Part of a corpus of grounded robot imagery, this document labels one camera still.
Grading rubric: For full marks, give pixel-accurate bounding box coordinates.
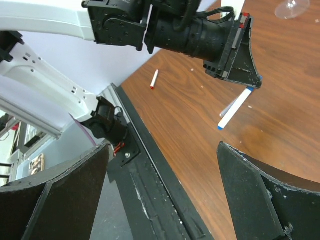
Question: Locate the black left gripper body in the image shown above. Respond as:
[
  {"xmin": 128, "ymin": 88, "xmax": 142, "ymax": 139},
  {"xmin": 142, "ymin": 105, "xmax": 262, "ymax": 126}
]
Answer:
[{"xmin": 144, "ymin": 12, "xmax": 240, "ymax": 80}]

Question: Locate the blue marker cap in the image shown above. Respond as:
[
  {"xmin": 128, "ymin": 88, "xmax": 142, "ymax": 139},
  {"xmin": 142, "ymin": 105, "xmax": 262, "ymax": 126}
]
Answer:
[{"xmin": 257, "ymin": 75, "xmax": 263, "ymax": 88}]

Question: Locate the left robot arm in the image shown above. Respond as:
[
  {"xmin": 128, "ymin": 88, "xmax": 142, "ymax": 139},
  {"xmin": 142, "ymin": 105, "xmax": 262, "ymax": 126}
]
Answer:
[{"xmin": 0, "ymin": 0, "xmax": 262, "ymax": 150}]

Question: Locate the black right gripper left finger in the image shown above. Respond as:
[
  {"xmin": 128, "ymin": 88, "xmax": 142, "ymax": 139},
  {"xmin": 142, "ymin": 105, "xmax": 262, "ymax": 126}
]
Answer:
[{"xmin": 0, "ymin": 143, "xmax": 110, "ymax": 240}]

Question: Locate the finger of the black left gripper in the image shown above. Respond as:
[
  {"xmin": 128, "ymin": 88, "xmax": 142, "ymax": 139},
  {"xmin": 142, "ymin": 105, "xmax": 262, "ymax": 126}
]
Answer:
[{"xmin": 225, "ymin": 16, "xmax": 260, "ymax": 88}]

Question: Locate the purple highlighter pen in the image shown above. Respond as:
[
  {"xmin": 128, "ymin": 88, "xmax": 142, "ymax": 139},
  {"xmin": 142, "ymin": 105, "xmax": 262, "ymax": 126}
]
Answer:
[{"xmin": 219, "ymin": 100, "xmax": 235, "ymax": 118}]

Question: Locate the white blue acrylic marker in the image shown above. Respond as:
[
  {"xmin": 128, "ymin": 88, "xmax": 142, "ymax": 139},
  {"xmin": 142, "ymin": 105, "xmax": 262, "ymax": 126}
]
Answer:
[{"xmin": 217, "ymin": 87, "xmax": 254, "ymax": 130}]

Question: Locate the clear wine glass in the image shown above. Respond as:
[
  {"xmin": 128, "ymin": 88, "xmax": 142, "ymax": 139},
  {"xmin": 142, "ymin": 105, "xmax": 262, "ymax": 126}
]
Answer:
[{"xmin": 274, "ymin": 0, "xmax": 311, "ymax": 20}]

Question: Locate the white red marker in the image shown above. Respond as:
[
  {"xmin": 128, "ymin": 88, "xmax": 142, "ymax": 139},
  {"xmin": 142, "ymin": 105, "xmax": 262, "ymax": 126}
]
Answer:
[{"xmin": 150, "ymin": 69, "xmax": 159, "ymax": 89}]

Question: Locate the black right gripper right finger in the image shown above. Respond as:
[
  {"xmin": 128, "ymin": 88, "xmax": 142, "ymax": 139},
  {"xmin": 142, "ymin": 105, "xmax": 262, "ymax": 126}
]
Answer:
[{"xmin": 217, "ymin": 141, "xmax": 320, "ymax": 240}]

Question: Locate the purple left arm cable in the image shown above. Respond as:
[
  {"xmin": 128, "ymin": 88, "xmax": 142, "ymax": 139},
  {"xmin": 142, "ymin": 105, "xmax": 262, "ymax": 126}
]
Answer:
[{"xmin": 68, "ymin": 113, "xmax": 98, "ymax": 147}]

